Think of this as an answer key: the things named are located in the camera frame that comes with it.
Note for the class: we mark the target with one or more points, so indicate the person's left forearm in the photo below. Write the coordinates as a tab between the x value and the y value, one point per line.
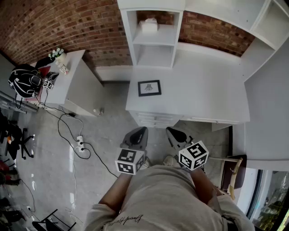
113	194

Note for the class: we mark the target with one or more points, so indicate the white hutch shelf unit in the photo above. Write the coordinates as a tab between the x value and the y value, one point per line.
155	38

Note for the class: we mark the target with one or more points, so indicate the pink label bottle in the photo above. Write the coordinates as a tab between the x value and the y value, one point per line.
63	69

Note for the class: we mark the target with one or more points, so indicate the black office chair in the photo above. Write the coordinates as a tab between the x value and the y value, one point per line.
23	139

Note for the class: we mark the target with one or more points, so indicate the person's right shoe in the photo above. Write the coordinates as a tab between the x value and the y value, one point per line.
170	160

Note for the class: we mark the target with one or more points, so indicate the black framed bird picture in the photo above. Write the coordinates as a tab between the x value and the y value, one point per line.
149	88

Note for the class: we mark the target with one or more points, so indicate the wooden chair dark seat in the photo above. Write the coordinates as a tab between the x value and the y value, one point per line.
239	171

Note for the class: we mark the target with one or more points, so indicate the window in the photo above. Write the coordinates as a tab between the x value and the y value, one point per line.
275	198

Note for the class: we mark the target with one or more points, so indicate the potted white flowers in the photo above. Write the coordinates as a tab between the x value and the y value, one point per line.
59	55

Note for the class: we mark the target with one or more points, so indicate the red folder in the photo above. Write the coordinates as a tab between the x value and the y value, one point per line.
44	71

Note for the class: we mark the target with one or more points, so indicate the spare hand-held gripper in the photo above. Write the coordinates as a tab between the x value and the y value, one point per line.
50	82

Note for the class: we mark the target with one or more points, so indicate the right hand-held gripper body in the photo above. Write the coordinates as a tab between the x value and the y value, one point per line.
194	155

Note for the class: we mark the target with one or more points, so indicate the person's left shoe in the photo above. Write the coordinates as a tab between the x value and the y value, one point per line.
145	163

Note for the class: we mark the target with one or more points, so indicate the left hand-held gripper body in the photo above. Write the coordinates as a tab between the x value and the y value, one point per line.
128	161

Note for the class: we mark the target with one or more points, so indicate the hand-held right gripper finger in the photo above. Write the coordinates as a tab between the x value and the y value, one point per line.
184	135
172	141

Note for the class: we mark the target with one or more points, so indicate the person's right forearm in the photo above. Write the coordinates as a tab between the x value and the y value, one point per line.
203	185

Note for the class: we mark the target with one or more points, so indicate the white power strip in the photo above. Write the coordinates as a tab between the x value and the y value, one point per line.
79	138

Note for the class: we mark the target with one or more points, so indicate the white tissue box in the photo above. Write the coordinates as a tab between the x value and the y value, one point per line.
148	26

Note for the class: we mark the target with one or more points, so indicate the white side table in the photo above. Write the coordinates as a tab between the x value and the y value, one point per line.
74	74

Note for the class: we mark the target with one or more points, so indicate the black backpack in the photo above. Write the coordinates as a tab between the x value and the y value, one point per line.
23	81

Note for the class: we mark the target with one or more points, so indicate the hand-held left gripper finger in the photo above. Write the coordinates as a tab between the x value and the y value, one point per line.
145	139
127	141

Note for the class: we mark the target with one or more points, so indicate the person's beige shirt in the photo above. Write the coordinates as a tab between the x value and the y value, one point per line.
162	198

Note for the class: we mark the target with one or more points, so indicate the person's shoe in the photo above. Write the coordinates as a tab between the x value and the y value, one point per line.
170	160
145	163

